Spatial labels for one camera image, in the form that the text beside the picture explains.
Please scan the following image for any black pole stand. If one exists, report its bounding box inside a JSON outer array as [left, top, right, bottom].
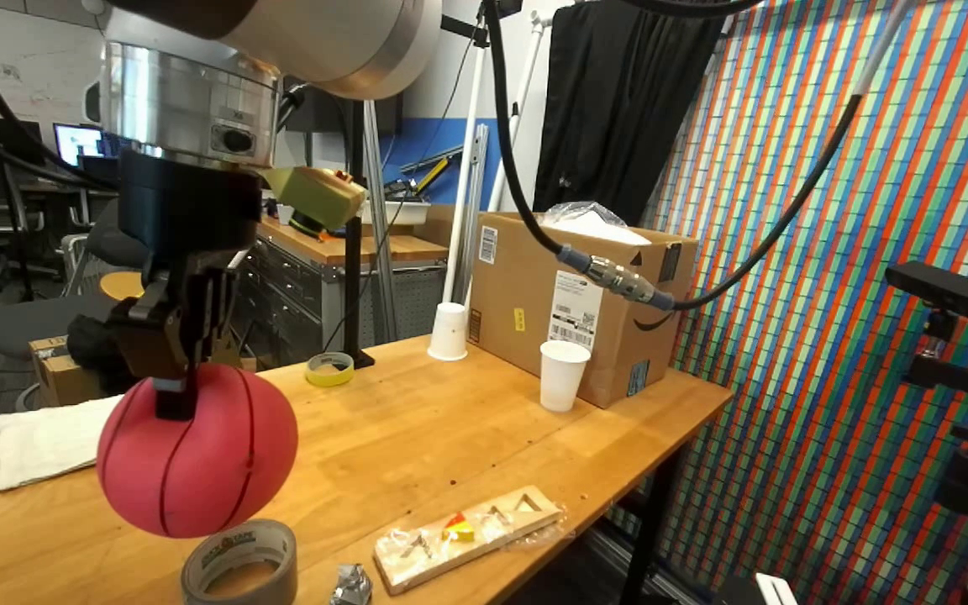
[[342, 216, 375, 375]]

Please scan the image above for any large Amazon cardboard box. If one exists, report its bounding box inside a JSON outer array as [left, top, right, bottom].
[[467, 208, 705, 412]]

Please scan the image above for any white tapered cup stack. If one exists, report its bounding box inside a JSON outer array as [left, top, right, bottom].
[[427, 301, 475, 365]]

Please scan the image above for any lit computer monitor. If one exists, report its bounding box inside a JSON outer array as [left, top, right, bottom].
[[52, 121, 108, 171]]

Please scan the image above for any green wrist camera bar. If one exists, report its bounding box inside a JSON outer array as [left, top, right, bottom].
[[265, 165, 370, 236]]

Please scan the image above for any white paper cup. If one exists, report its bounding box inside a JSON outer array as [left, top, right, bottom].
[[538, 339, 595, 414]]

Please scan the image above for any wooden workbench with drawers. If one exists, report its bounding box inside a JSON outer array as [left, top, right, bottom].
[[247, 216, 451, 367]]

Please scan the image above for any wooden shape puzzle board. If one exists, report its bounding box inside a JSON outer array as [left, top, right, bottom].
[[370, 488, 566, 599]]

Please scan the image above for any grey duct tape roll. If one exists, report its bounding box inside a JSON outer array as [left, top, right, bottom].
[[178, 519, 298, 605]]

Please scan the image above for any black curtain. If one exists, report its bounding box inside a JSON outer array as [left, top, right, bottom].
[[532, 0, 728, 222]]

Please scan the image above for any white pole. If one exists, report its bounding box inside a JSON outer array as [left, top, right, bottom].
[[440, 43, 490, 311]]

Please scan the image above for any small white tag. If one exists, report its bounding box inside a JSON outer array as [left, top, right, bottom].
[[752, 568, 801, 605]]

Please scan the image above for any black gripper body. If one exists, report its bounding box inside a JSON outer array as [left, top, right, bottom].
[[114, 152, 265, 282]]

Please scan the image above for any clear yellow tape roll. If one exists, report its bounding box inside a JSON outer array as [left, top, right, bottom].
[[302, 350, 359, 390]]

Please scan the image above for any black bag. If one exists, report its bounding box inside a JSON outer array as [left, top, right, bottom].
[[65, 311, 176, 397]]

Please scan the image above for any pink rubber basketball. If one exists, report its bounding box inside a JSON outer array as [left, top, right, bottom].
[[93, 365, 302, 540]]

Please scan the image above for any white folded towel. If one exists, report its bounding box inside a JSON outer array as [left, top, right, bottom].
[[0, 390, 136, 498]]

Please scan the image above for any colourful striped backdrop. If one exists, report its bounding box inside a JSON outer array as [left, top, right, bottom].
[[640, 0, 968, 605]]

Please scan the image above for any small brown cardboard box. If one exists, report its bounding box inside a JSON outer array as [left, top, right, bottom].
[[26, 334, 108, 412]]

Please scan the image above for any clear plastic bag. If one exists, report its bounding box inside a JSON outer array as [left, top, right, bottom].
[[538, 200, 649, 247]]

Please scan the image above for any black stereo camera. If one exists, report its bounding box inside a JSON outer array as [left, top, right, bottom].
[[884, 259, 968, 328]]

